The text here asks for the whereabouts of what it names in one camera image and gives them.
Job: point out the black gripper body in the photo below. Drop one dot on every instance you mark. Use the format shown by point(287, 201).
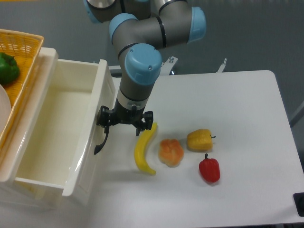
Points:
point(122, 115)

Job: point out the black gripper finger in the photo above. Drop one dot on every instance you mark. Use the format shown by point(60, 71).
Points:
point(144, 123)
point(105, 118)

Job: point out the black top drawer handle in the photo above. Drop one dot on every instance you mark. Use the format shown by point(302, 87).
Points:
point(98, 148)

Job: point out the white drawer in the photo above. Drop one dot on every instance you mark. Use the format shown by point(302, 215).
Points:
point(37, 195)
point(60, 152)

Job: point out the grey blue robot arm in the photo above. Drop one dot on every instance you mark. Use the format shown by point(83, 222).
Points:
point(137, 36)

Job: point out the white drawer cabinet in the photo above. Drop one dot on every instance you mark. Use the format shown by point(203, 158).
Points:
point(21, 131)

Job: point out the yellow banana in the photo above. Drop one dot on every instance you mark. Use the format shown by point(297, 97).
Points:
point(140, 150)

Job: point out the orange bread roll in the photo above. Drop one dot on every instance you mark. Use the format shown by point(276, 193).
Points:
point(170, 152)

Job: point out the yellow bell pepper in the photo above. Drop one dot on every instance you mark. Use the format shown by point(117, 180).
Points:
point(200, 140)

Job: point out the red bell pepper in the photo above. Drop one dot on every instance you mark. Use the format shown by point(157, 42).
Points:
point(209, 169)

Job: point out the white plate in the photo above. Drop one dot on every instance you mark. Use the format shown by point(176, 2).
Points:
point(5, 108)

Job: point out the green bell pepper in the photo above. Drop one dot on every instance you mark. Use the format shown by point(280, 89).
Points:
point(9, 70)

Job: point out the yellow woven basket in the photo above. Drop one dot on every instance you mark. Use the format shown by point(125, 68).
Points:
point(25, 48)

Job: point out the black device at table edge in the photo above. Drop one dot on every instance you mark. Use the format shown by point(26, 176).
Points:
point(299, 203)

